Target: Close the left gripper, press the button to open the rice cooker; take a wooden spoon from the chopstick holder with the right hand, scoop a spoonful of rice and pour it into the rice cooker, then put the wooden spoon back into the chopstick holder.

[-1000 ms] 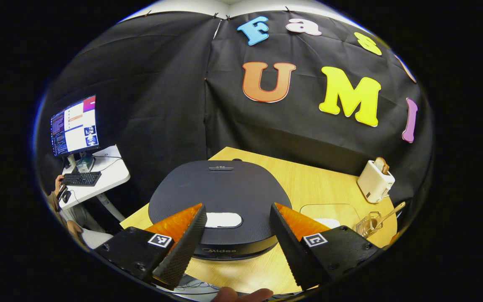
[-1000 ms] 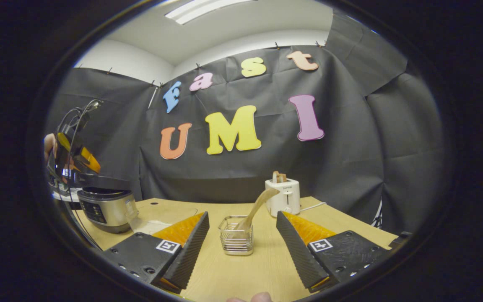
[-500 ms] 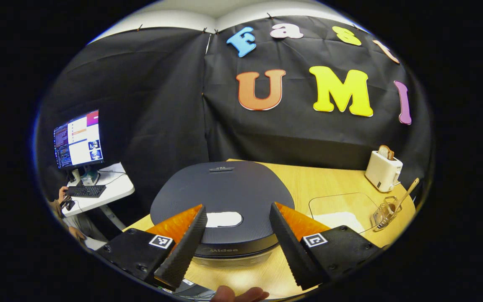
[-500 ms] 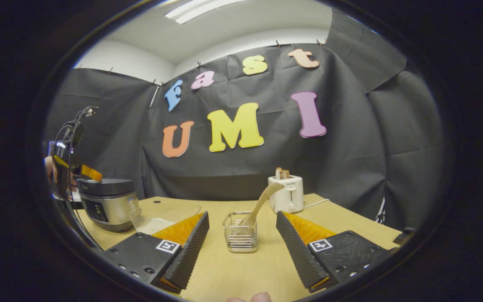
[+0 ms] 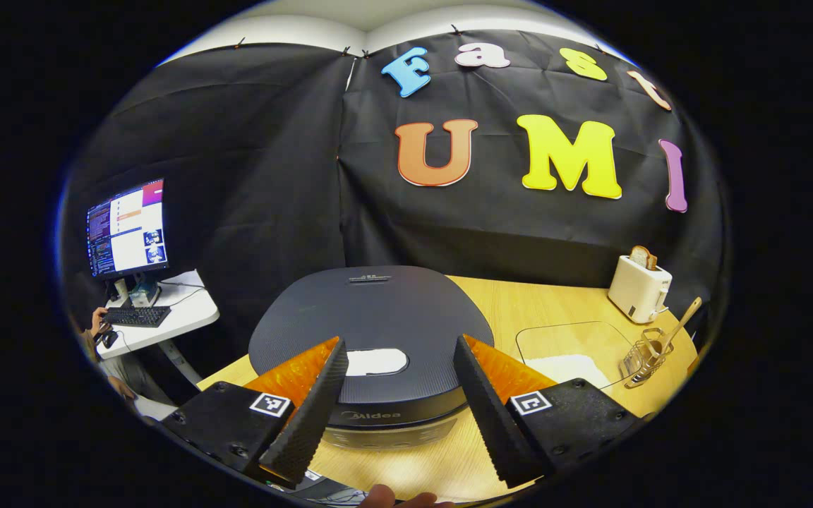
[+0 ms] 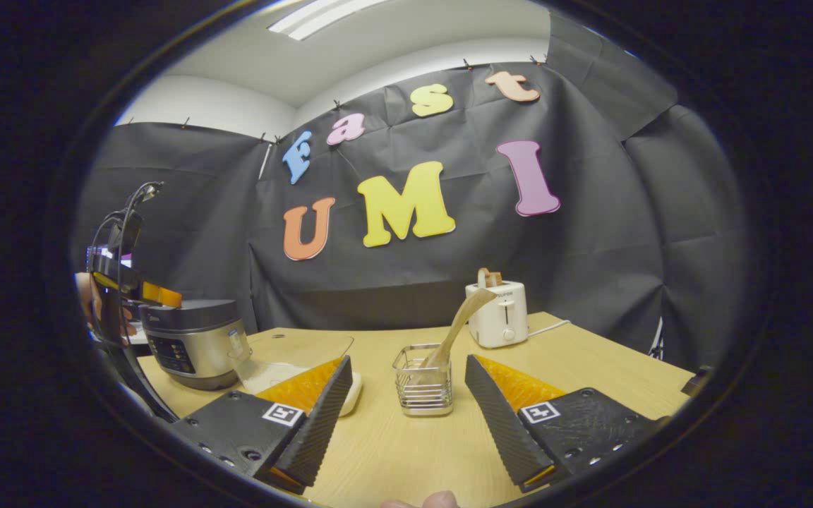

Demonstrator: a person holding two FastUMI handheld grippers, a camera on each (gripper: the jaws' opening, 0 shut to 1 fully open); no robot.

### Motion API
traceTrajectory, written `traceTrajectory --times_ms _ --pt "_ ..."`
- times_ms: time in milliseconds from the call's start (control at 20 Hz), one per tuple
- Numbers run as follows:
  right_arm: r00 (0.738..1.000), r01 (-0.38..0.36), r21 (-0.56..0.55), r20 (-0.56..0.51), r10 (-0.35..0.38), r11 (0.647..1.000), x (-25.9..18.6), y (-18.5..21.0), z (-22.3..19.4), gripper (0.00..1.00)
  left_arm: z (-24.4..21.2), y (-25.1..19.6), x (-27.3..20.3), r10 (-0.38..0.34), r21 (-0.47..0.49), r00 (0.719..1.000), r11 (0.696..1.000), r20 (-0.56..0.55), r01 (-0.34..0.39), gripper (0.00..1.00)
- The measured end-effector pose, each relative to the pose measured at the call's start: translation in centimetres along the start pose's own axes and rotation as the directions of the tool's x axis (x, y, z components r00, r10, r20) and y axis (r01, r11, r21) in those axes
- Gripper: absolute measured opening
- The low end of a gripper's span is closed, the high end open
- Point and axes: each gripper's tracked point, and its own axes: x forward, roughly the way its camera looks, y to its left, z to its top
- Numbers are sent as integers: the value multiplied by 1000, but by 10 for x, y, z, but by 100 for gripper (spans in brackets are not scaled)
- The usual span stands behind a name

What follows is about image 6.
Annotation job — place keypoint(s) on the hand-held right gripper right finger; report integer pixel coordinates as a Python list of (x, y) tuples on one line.
[(497, 423)]

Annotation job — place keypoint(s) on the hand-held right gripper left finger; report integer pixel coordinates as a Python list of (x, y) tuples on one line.
[(315, 423)]

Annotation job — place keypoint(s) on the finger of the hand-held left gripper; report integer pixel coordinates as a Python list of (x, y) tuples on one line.
[(163, 295)]

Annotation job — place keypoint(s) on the grey rice cooker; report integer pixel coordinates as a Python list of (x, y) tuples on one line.
[(198, 342)]

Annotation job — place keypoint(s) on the clear plastic rice container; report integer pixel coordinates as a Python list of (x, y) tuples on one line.
[(286, 356)]

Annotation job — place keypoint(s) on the wooden spoon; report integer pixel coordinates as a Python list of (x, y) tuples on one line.
[(459, 321)]

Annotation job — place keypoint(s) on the white toaster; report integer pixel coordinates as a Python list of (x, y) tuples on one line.
[(502, 317)]

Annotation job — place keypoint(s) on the bread slice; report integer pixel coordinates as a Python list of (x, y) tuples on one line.
[(489, 277)]

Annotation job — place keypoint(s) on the black backdrop cloth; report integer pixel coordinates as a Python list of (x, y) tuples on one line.
[(449, 268)]

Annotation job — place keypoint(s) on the ceiling light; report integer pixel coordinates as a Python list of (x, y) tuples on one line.
[(325, 15)]

